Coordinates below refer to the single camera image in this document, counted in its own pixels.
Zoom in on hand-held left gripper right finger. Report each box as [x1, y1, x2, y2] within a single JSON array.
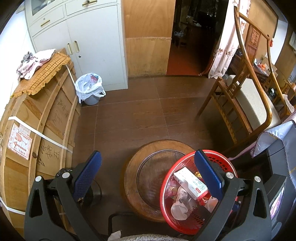
[[194, 149, 272, 241]]

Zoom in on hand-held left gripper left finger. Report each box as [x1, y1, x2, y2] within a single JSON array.
[[24, 150, 102, 241]]

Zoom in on white carton box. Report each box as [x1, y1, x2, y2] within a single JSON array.
[[173, 167, 208, 201]]

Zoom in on red plastic basket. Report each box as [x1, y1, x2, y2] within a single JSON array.
[[159, 149, 238, 235]]

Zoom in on white paper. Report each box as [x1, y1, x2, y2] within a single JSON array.
[[171, 185, 196, 220]]

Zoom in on black round stand base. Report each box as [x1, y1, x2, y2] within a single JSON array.
[[76, 178, 102, 209]]

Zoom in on round wooden board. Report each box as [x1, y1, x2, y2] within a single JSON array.
[[122, 139, 199, 223]]

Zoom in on wooden crate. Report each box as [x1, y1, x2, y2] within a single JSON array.
[[0, 47, 81, 237]]

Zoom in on black device with screen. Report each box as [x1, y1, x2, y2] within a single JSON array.
[[264, 139, 288, 232]]

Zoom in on white paper scrap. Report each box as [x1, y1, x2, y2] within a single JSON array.
[[107, 230, 122, 241]]

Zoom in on purple tablecloth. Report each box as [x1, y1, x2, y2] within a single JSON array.
[[250, 111, 296, 160]]

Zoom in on beige chair cushion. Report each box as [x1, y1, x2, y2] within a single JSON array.
[[233, 77, 281, 131]]

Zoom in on grey bin with white bag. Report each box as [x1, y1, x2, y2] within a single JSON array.
[[75, 72, 106, 106]]

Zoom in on orange woven mat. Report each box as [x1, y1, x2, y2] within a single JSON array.
[[11, 48, 72, 99]]

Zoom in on small wooden side table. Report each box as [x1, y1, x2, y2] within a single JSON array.
[[253, 56, 278, 79]]

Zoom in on pink folded clothes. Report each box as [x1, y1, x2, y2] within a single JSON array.
[[17, 49, 57, 80]]

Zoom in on floral pink curtain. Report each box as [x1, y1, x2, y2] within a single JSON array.
[[207, 0, 251, 79]]

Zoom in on wooden armchair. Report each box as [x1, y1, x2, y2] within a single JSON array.
[[195, 6, 281, 144]]

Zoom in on white metal cabinet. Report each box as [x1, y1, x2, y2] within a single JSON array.
[[24, 0, 129, 92]]

